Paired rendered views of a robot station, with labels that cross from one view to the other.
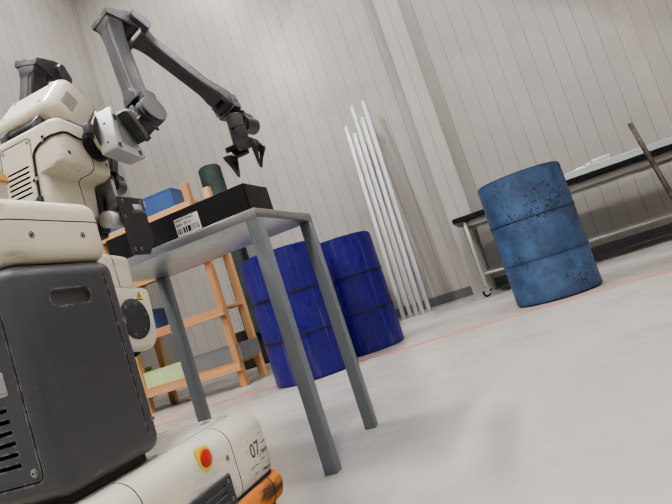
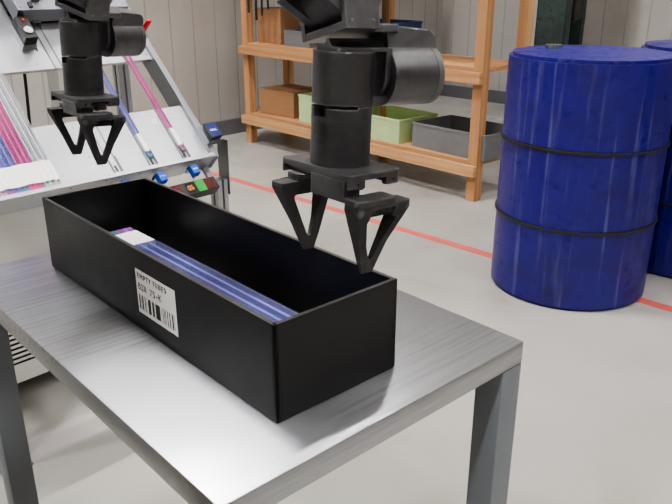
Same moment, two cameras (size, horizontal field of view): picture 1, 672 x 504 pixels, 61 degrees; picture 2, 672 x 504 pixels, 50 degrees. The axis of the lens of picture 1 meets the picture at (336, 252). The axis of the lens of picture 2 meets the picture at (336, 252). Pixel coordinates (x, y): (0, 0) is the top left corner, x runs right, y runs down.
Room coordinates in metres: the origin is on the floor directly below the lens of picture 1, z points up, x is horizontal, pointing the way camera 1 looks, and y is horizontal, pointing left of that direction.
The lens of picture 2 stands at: (1.26, -0.14, 1.23)
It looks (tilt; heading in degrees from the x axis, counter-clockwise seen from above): 21 degrees down; 29
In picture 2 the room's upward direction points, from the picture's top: straight up
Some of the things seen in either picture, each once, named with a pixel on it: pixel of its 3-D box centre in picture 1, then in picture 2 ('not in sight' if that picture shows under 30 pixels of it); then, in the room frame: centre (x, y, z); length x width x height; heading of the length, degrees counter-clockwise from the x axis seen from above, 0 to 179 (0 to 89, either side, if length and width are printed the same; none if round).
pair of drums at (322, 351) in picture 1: (326, 302); (642, 162); (4.49, 0.20, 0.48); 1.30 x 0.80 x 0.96; 157
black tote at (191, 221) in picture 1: (190, 229); (195, 271); (1.95, 0.46, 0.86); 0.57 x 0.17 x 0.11; 71
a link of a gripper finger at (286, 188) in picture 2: (238, 162); (317, 208); (1.86, 0.22, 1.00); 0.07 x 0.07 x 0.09; 71
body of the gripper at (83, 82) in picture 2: not in sight; (83, 81); (2.04, 0.73, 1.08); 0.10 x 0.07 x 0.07; 72
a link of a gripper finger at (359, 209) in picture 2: (253, 155); (358, 222); (1.84, 0.16, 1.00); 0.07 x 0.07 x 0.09; 71
